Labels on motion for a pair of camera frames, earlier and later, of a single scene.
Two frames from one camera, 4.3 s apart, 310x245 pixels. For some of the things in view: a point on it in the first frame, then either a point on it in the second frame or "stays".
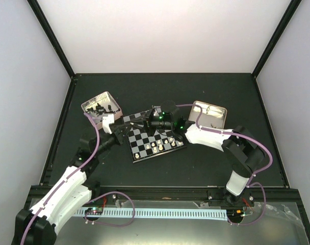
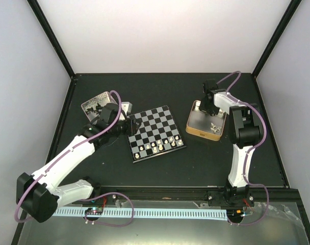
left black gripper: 117,130 -> 131,129
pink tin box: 101,105 stays
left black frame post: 51,37 stays
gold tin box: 212,116 stays
